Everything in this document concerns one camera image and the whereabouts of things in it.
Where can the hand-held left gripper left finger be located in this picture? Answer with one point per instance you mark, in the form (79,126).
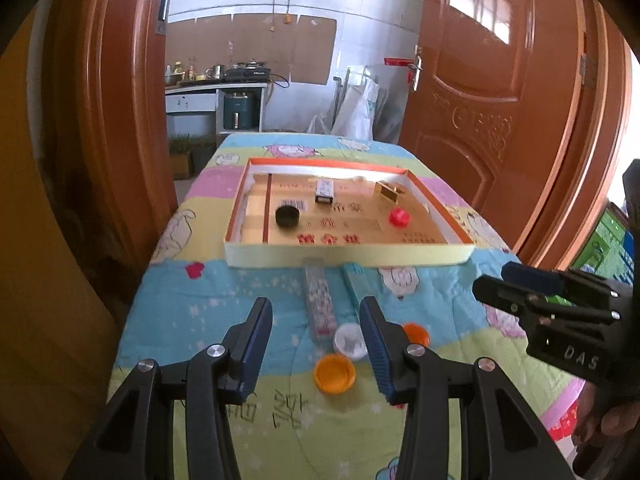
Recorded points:
(255,345)

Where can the green air fryer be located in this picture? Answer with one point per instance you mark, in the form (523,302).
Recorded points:
(241,110)

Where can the yellow oil bottle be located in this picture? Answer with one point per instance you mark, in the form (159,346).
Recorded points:
(179,70)

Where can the translucent white bottle cap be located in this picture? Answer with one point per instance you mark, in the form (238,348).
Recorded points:
(350,342)

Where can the white woven sack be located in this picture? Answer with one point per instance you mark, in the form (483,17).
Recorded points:
(357,110)

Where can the glass sauce bottle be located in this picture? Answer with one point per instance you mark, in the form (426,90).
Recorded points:
(191,69)

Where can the white kitchen cabinet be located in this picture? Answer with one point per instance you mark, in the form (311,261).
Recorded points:
(190,102)

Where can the metal door hinge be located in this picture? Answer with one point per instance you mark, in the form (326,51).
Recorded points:
(588,70)

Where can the yellow-orange bottle cap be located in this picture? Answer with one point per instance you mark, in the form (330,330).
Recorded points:
(334,374)

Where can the black gas stove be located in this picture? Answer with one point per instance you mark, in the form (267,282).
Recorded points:
(247,72)

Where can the clear plastic bag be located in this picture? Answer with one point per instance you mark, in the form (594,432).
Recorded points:
(320,125)

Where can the brown wooden door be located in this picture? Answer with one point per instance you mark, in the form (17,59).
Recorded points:
(475,110)

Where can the black bottle cap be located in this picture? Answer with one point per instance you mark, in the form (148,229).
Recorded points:
(288,216)

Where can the red paper strip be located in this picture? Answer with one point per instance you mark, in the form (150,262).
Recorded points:
(397,61)

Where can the metal pipe rack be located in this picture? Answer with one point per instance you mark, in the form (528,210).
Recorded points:
(345,85)

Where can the teal lighter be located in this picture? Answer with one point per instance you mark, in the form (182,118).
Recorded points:
(356,282)

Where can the person's right hand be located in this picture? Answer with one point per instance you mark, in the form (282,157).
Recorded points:
(620,420)

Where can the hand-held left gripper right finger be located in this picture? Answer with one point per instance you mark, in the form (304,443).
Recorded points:
(377,355)

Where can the green printed carton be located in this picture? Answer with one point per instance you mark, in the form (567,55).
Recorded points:
(602,240)

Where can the white cartoon patterned box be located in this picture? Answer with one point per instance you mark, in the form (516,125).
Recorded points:
(325,191)

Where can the metal kettle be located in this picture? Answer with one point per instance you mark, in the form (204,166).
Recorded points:
(214,71)

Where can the shallow cardboard tray orange rim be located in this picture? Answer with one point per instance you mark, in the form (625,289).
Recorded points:
(350,240)

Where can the deep orange bottle cap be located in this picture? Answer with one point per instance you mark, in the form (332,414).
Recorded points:
(417,334)

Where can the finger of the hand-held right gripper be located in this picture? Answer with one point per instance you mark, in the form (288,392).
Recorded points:
(500,290)
(530,275)

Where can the gold rectangular box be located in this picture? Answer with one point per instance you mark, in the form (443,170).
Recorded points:
(386,192)

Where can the brown wooden door frame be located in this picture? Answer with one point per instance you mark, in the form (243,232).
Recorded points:
(130,110)

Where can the box of green onions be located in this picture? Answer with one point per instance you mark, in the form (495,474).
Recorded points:
(181,157)

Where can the cardboard sheet on wall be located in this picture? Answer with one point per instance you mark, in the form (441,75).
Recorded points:
(250,40)

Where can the red bottle cap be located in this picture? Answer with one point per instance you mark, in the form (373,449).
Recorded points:
(400,217)

